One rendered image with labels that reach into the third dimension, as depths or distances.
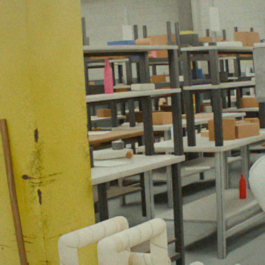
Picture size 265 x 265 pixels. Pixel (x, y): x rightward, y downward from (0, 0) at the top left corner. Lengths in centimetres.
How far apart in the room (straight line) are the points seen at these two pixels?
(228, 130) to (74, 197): 364
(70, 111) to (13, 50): 29
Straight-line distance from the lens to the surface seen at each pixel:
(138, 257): 136
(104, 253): 117
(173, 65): 500
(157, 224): 130
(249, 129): 609
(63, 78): 233
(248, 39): 612
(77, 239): 123
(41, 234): 227
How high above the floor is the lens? 147
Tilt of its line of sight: 4 degrees down
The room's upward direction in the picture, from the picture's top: 4 degrees counter-clockwise
